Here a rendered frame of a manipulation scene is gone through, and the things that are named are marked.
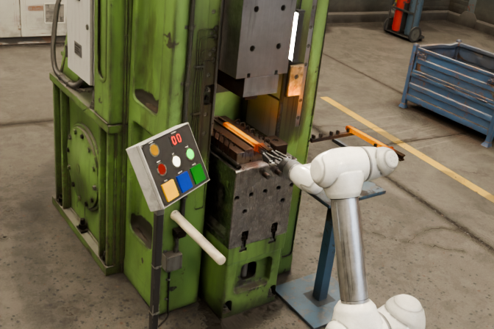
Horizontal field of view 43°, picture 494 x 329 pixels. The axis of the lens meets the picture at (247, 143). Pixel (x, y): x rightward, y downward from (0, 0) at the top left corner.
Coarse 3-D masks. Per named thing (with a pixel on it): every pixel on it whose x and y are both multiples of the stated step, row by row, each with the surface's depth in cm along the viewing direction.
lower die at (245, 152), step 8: (216, 120) 335; (224, 120) 336; (232, 120) 339; (216, 128) 328; (224, 128) 329; (240, 128) 331; (216, 136) 321; (232, 136) 321; (256, 136) 323; (216, 144) 319; (224, 144) 313; (232, 144) 314; (240, 144) 312; (248, 144) 312; (264, 144) 315; (224, 152) 314; (232, 152) 307; (240, 152) 306; (248, 152) 308; (256, 152) 311; (240, 160) 307; (248, 160) 311; (256, 160) 313
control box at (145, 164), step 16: (176, 128) 270; (144, 144) 252; (160, 144) 260; (176, 144) 267; (192, 144) 276; (144, 160) 251; (160, 160) 258; (192, 160) 273; (144, 176) 253; (160, 176) 256; (192, 176) 271; (208, 176) 280; (144, 192) 256; (160, 192) 254; (160, 208) 254
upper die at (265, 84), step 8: (224, 80) 303; (232, 80) 297; (240, 80) 292; (248, 80) 290; (256, 80) 293; (264, 80) 296; (272, 80) 299; (232, 88) 298; (240, 88) 293; (248, 88) 292; (256, 88) 295; (264, 88) 298; (272, 88) 301; (248, 96) 294
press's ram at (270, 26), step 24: (240, 0) 273; (264, 0) 278; (288, 0) 285; (240, 24) 276; (264, 24) 283; (288, 24) 291; (240, 48) 281; (264, 48) 288; (288, 48) 297; (240, 72) 286; (264, 72) 294
